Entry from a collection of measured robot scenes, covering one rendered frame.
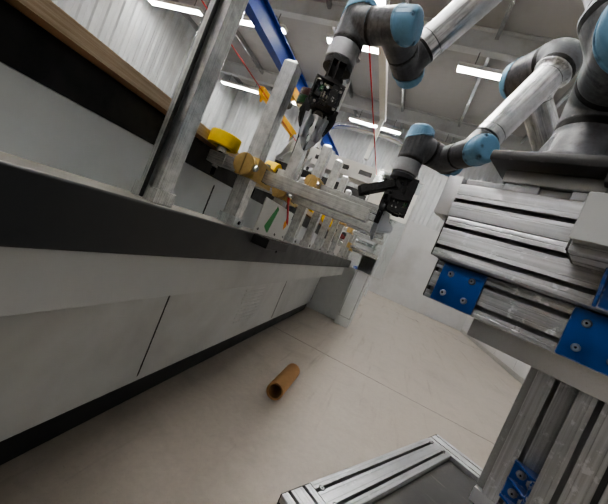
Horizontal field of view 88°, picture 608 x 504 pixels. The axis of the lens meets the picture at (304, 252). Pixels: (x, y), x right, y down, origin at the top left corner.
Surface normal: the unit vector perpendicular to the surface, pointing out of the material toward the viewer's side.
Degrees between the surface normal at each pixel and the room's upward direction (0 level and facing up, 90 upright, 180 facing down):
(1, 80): 90
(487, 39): 90
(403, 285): 90
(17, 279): 90
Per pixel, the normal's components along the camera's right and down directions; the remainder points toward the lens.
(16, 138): 0.89, 0.39
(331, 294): -0.24, -0.05
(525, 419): -0.68, -0.26
